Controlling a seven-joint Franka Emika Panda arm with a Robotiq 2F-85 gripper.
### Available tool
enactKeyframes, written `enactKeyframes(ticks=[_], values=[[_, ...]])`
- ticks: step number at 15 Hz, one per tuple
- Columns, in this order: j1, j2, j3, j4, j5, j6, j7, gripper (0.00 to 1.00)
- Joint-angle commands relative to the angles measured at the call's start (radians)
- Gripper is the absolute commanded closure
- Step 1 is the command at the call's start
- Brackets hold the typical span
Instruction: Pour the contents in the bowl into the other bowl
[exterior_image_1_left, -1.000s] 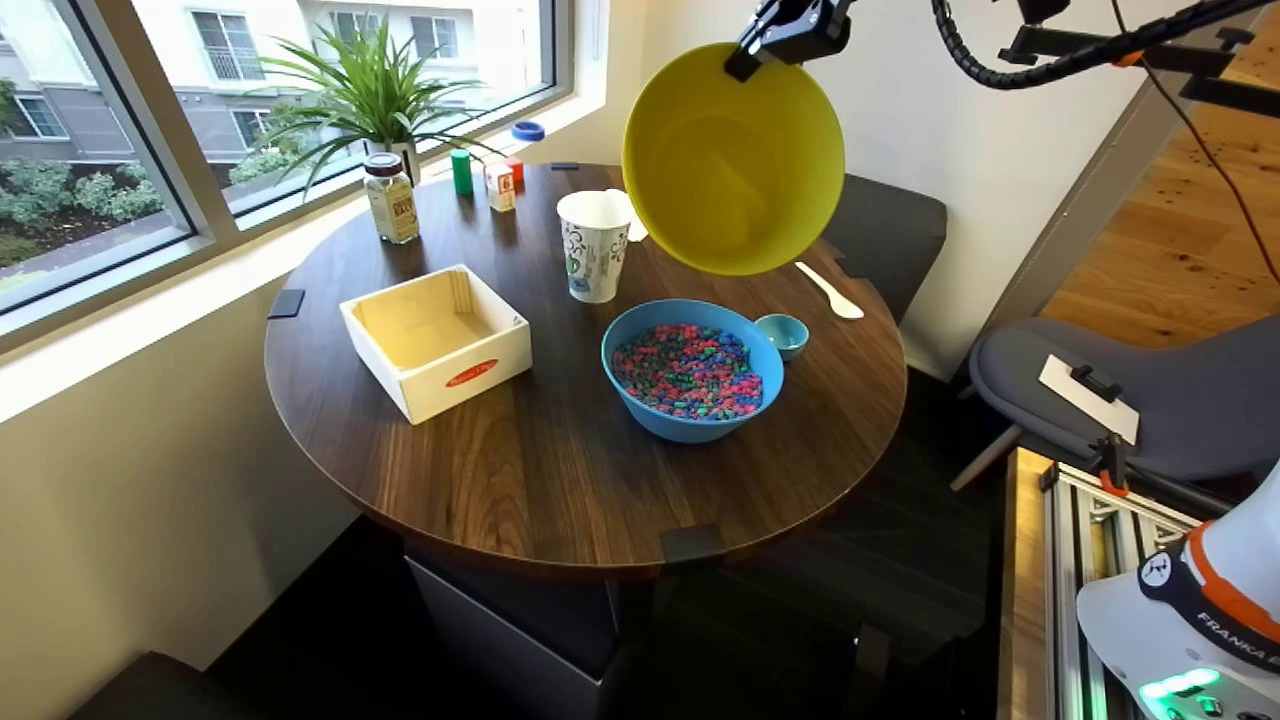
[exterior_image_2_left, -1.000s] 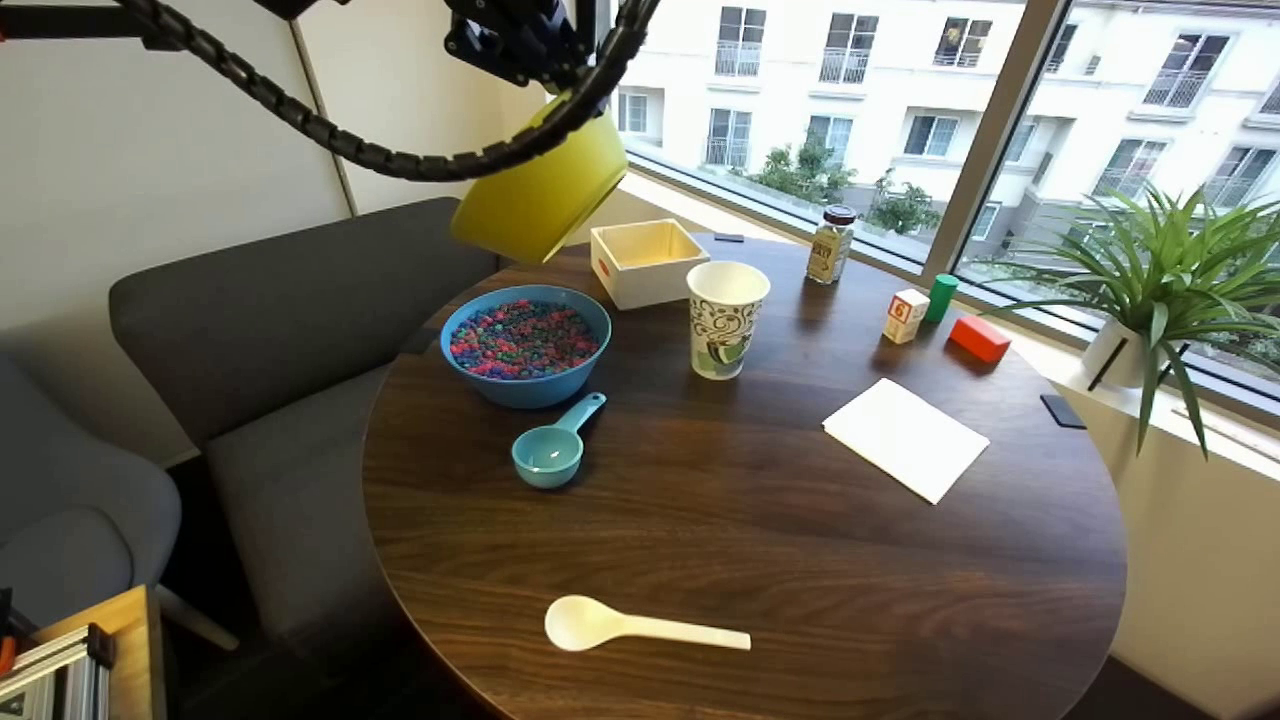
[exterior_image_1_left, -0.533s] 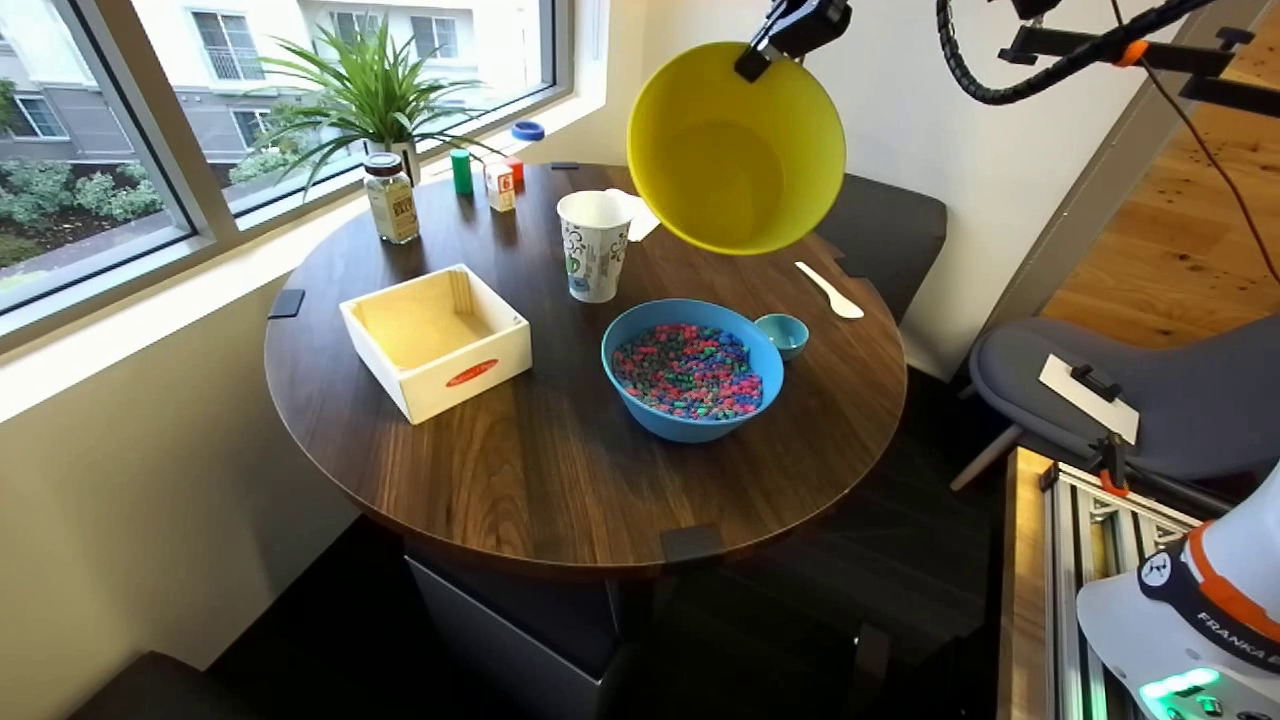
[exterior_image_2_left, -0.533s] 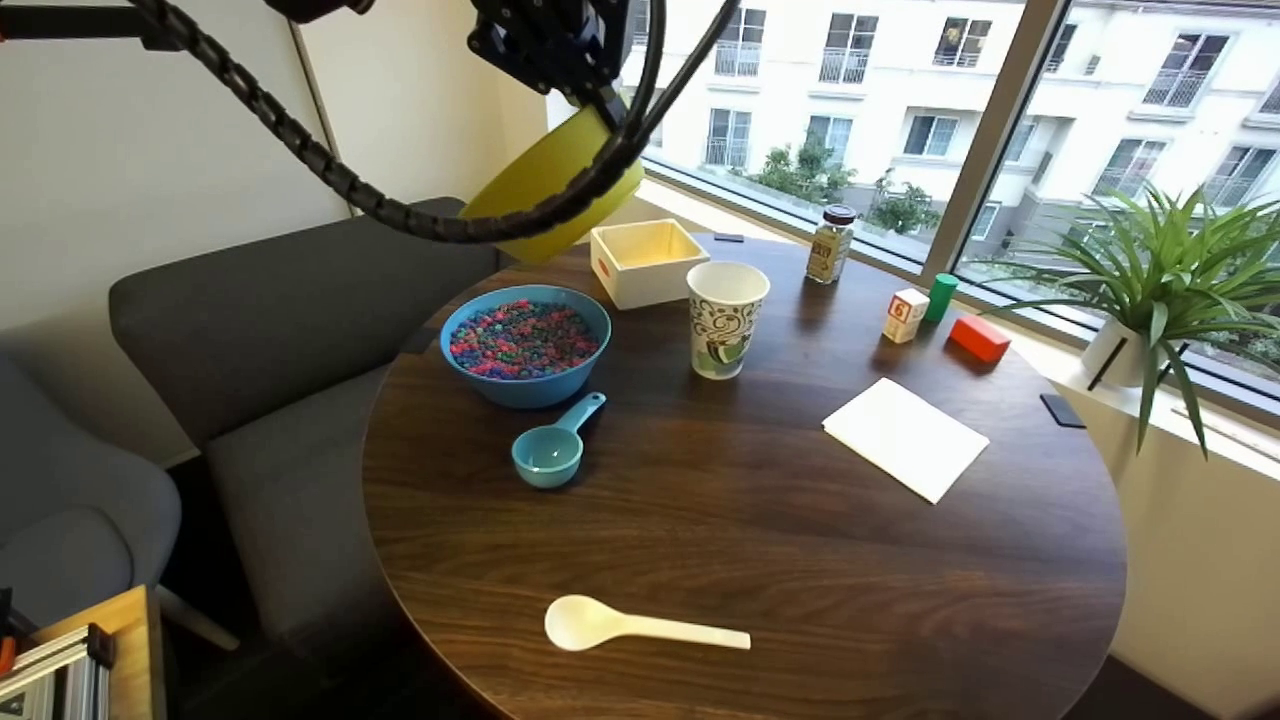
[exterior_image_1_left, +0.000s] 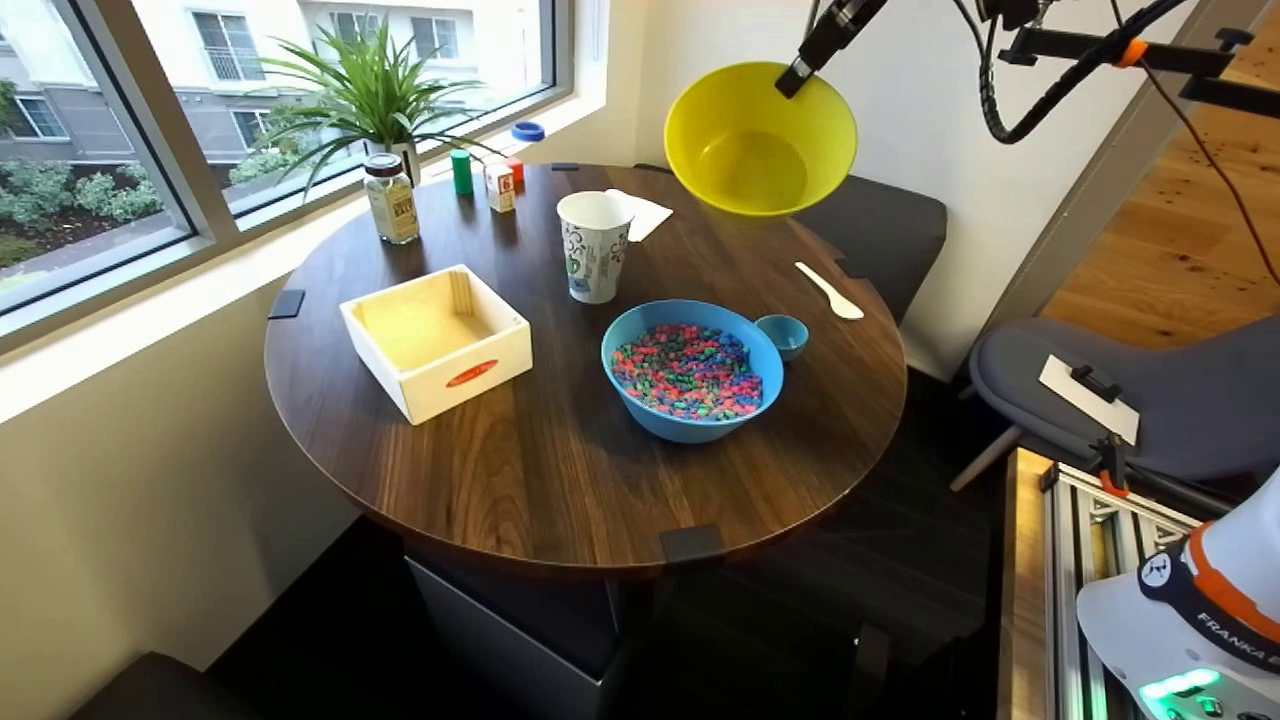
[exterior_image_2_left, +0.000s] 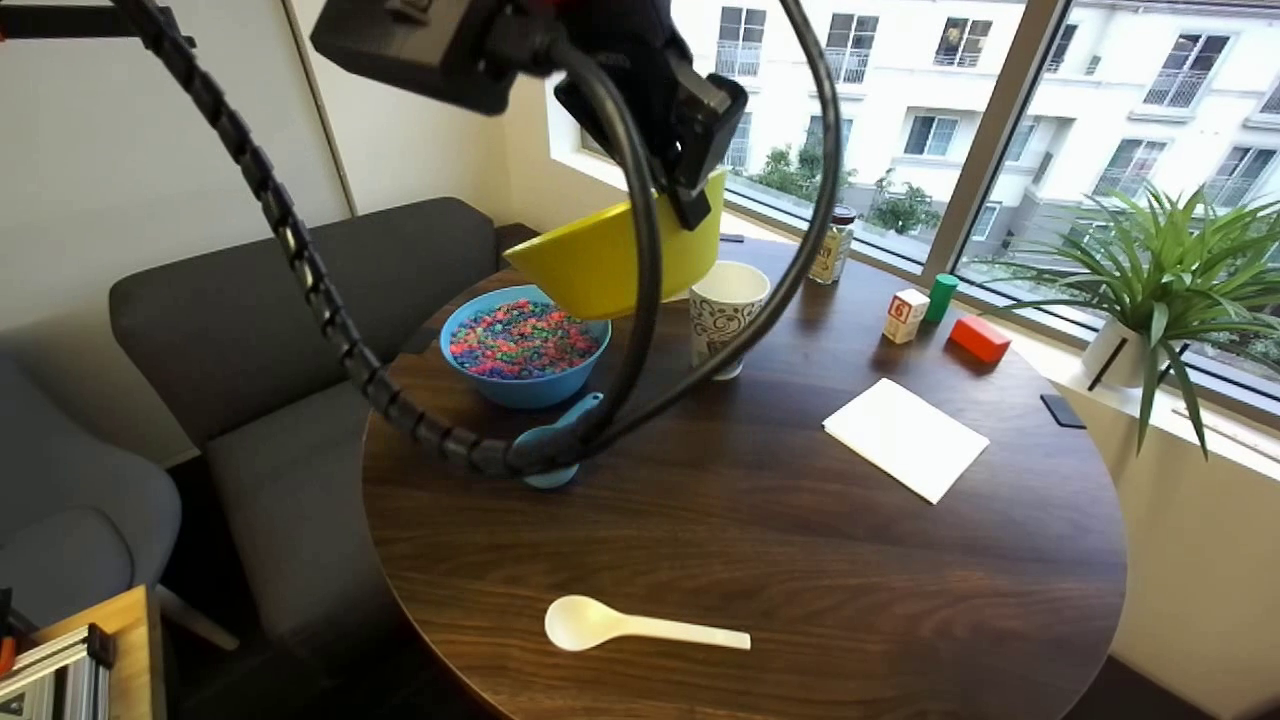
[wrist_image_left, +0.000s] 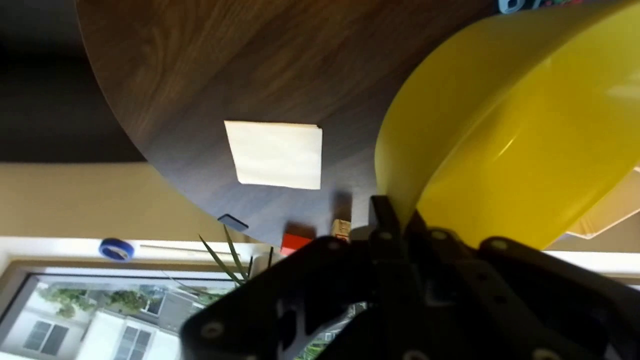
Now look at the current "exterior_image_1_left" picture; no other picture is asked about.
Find white paper napkin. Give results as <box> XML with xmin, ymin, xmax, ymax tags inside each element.
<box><xmin>605</xmin><ymin>184</ymin><xmax>682</xmax><ymax>247</ymax></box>

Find green spiky plant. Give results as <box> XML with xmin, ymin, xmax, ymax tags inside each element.
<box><xmin>243</xmin><ymin>15</ymin><xmax>474</xmax><ymax>179</ymax></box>

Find patterned paper cup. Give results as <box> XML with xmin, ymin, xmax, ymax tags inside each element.
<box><xmin>553</xmin><ymin>187</ymin><xmax>638</xmax><ymax>309</ymax></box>

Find white wooden box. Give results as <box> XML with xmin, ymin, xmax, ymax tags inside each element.
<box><xmin>336</xmin><ymin>261</ymin><xmax>536</xmax><ymax>429</ymax></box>

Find grey table pedestal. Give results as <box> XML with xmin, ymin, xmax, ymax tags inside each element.
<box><xmin>399</xmin><ymin>551</ymin><xmax>632</xmax><ymax>720</ymax></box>

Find round dark wooden table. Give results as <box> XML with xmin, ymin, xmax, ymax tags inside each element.
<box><xmin>260</xmin><ymin>159</ymin><xmax>911</xmax><ymax>576</ymax></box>

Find colourful beads in blue bowl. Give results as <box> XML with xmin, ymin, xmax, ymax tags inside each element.
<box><xmin>614</xmin><ymin>321</ymin><xmax>768</xmax><ymax>424</ymax></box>

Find labelled glass jar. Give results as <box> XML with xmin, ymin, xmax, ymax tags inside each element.
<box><xmin>362</xmin><ymin>153</ymin><xmax>426</xmax><ymax>252</ymax></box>

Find grey window frame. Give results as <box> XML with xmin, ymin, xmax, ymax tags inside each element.
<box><xmin>0</xmin><ymin>0</ymin><xmax>597</xmax><ymax>356</ymax></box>

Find grey office chair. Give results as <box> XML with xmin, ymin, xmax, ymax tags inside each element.
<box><xmin>948</xmin><ymin>310</ymin><xmax>1280</xmax><ymax>501</ymax></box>

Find robot base with orange ring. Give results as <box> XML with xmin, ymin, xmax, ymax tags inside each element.
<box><xmin>1072</xmin><ymin>468</ymin><xmax>1280</xmax><ymax>720</ymax></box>

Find yellow plastic bowl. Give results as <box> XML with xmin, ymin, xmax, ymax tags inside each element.
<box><xmin>662</xmin><ymin>60</ymin><xmax>860</xmax><ymax>218</ymax></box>

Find aluminium profile frame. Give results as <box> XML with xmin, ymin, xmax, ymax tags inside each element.
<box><xmin>998</xmin><ymin>444</ymin><xmax>1208</xmax><ymax>720</ymax></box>

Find white card with black clip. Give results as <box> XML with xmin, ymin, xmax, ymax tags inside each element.
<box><xmin>1035</xmin><ymin>352</ymin><xmax>1145</xmax><ymax>452</ymax></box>

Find blue plastic bowl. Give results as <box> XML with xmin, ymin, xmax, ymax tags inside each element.
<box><xmin>597</xmin><ymin>297</ymin><xmax>789</xmax><ymax>447</ymax></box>

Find white plastic spoon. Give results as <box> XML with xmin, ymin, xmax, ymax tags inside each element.
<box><xmin>793</xmin><ymin>256</ymin><xmax>869</xmax><ymax>323</ymax></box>

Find dark grey sofa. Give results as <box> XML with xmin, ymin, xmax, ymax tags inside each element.
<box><xmin>638</xmin><ymin>157</ymin><xmax>953</xmax><ymax>327</ymax></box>

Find black table edge pad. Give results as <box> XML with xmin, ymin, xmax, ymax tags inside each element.
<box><xmin>662</xmin><ymin>525</ymin><xmax>725</xmax><ymax>567</ymax></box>
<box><xmin>263</xmin><ymin>283</ymin><xmax>314</xmax><ymax>323</ymax></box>

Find black corrugated cable conduit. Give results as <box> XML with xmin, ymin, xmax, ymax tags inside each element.
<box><xmin>953</xmin><ymin>0</ymin><xmax>1192</xmax><ymax>149</ymax></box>

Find blue measuring scoop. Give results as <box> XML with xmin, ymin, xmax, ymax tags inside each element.
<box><xmin>751</xmin><ymin>310</ymin><xmax>812</xmax><ymax>360</ymax></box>

